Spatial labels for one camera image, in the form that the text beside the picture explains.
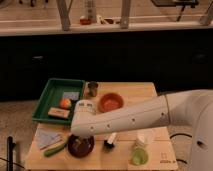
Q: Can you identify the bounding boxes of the wooden block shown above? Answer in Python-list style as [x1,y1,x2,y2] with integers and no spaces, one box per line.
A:
[48,107,70,119]

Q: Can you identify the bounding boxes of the dark purple bowl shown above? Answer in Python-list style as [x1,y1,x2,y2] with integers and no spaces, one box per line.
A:
[68,135,94,158]

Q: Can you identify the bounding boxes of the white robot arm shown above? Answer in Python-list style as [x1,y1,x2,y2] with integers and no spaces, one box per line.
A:
[71,89,213,171]

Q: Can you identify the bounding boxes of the black cable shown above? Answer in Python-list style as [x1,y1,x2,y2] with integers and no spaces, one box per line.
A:
[168,132,188,171]

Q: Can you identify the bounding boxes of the small metal cup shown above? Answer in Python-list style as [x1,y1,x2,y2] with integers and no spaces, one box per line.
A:
[88,81,98,97]

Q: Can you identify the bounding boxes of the green plastic tray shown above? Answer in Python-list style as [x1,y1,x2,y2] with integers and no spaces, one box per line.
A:
[32,78,85,125]

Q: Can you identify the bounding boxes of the grey folded cloth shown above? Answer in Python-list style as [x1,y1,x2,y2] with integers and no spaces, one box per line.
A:
[35,129,62,150]

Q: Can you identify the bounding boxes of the orange bowl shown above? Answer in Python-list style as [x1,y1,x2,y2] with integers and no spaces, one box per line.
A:
[98,93,124,112]

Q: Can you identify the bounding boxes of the white dish brush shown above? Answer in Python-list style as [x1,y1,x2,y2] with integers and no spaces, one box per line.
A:
[104,132,117,149]

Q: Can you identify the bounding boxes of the green plastic cup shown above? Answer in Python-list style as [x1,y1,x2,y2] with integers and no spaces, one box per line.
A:
[131,147,148,166]

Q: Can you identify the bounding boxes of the black pole stand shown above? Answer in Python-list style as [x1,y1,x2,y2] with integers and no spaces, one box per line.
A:
[6,136,16,171]

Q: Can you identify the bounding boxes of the orange fruit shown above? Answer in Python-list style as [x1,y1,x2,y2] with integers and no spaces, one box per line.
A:
[60,98,72,109]

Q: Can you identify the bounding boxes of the green cucumber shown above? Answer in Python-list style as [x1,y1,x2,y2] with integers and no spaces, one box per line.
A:
[43,142,67,157]

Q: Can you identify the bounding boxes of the blue sponge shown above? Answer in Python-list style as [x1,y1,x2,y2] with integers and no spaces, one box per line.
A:
[62,92,79,101]

